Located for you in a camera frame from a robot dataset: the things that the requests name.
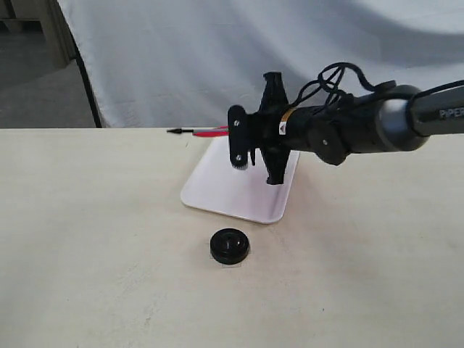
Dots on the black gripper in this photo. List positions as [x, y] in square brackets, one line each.
[263, 130]

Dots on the white backdrop cloth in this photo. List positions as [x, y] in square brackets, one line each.
[184, 63]

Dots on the wooden furniture in background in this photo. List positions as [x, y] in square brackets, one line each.
[42, 16]

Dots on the white rectangular plastic tray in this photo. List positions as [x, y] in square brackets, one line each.
[215, 186]

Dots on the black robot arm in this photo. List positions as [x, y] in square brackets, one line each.
[391, 118]

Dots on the black backdrop stand pole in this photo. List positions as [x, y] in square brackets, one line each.
[87, 86]

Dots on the black round flag base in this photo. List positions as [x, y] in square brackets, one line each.
[229, 246]

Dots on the red flag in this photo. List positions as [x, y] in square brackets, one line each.
[201, 132]

